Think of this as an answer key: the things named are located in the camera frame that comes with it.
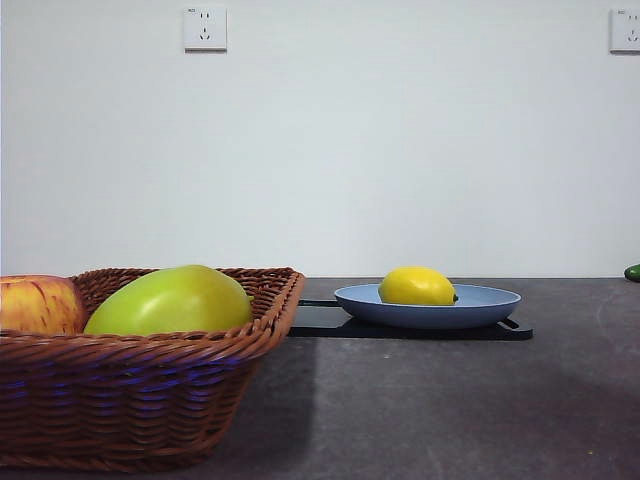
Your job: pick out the brown wicker basket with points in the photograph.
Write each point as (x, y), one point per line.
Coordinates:
(125, 400)

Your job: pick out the green mango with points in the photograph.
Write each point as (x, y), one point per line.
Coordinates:
(170, 305)

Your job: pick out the white wall socket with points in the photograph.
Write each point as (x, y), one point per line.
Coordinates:
(205, 29)
(627, 31)

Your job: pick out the blue round plate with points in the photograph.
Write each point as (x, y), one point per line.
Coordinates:
(425, 315)

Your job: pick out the black flat tray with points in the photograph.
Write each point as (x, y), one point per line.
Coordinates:
(320, 322)

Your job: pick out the yellow lemon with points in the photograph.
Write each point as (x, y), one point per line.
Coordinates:
(415, 286)

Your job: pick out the small green vegetable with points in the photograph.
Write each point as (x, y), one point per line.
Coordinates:
(634, 272)

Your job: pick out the red yellow apple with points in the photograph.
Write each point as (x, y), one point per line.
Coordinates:
(35, 305)

